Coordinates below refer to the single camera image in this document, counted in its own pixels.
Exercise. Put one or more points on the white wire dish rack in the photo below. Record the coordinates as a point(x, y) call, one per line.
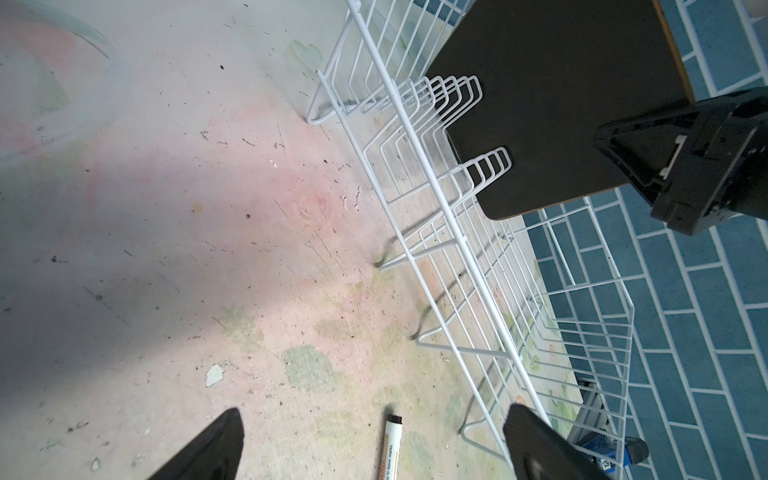
point(533, 311)

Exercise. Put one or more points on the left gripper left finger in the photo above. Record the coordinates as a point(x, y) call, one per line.
point(215, 453)

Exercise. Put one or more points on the blue black crimping tool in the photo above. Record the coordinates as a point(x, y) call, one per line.
point(607, 453)

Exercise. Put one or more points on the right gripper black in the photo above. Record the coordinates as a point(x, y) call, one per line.
point(697, 166)

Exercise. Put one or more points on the black white marker pen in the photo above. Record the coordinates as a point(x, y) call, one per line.
point(391, 446)

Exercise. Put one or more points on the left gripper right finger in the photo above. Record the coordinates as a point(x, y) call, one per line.
point(538, 452)

